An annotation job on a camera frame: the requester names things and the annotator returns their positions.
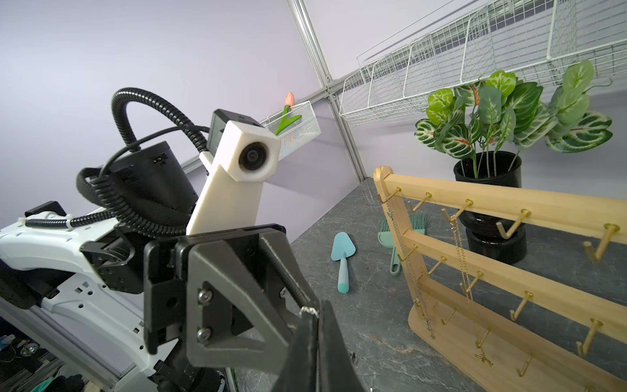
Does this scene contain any potted green plant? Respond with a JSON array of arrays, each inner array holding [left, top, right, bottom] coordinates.
[[414, 59, 614, 266]]

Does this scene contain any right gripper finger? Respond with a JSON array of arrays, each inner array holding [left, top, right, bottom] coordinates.
[[272, 301, 364, 392]]

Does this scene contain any gold chain necklace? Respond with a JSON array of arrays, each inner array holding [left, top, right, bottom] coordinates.
[[447, 215, 495, 368]]

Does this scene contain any wooden jewelry display stand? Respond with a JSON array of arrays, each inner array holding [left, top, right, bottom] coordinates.
[[374, 167, 626, 391]]

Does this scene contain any white mesh wall basket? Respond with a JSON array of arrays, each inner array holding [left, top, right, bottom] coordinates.
[[261, 101, 322, 160]]

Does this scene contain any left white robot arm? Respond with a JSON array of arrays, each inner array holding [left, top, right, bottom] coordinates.
[[1, 88, 321, 391]]

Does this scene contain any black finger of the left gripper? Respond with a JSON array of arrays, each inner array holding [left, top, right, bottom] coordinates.
[[185, 230, 319, 375]]

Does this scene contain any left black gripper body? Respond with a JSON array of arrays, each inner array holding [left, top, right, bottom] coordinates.
[[143, 224, 294, 391]]

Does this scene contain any white wire wall shelf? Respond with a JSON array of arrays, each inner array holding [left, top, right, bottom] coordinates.
[[341, 1, 626, 125]]

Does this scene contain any pink artificial tulip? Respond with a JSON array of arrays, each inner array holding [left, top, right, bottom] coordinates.
[[274, 92, 302, 136]]

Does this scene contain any teal small shovel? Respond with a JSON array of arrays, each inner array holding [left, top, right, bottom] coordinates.
[[331, 232, 356, 294]]

